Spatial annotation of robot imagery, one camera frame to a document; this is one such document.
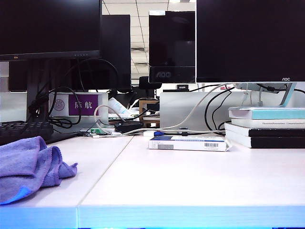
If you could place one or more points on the purple microfibre rag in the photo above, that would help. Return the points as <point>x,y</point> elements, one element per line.
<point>21,164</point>

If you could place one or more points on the wooden box shelf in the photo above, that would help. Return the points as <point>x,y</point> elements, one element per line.
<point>143,107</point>

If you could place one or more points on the silver desk partition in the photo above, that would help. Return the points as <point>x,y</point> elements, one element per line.
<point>176,109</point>

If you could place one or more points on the small black device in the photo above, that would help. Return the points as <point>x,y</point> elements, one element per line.
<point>129,126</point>

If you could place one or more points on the black office chair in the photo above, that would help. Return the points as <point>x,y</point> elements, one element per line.
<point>145,83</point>

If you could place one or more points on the white printed tube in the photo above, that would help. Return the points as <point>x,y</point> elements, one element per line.
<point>116,105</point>

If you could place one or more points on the white blue barcode box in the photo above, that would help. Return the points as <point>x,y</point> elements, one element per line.
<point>188,142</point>

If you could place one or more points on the green white small card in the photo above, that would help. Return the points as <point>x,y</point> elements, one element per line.
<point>95,131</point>

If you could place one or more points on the purple name sign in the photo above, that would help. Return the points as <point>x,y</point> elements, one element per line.
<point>83,104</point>

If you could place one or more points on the glossy black AOC monitor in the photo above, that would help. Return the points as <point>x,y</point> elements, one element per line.
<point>171,43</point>

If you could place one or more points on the dark monitor back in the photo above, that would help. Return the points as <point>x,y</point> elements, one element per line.
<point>116,47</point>

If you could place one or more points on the white spine book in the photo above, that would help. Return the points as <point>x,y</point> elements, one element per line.
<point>267,123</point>

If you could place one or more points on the black monitor stand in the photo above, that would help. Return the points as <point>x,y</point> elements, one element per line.
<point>35,95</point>

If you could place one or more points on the teal spine book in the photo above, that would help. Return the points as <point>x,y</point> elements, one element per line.
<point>274,113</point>

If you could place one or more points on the large black AOC monitor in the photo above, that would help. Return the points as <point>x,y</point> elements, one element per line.
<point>250,40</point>

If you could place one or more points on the thin black spine book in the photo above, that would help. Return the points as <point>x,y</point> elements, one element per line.
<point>276,132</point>

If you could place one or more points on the stack of books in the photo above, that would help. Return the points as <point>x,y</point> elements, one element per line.
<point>276,142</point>

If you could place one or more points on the black keyboard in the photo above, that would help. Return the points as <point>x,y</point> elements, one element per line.
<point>23,130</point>

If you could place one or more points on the white teal monitor stand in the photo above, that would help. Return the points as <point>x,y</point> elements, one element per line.
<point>287,95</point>

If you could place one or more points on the black monitor with gold logo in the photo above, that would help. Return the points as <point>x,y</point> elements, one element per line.
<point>47,26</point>

